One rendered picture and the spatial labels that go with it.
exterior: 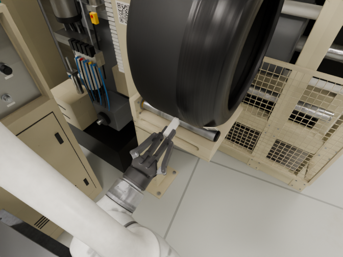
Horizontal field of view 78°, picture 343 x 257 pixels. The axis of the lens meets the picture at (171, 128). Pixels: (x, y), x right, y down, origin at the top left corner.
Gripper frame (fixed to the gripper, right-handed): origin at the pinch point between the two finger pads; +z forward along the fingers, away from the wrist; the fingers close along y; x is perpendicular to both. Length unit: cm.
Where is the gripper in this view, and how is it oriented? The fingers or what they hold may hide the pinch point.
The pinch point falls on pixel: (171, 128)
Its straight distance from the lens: 65.7
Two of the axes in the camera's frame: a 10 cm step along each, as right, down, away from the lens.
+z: 5.3, -7.7, 3.5
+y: -8.3, -4.1, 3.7
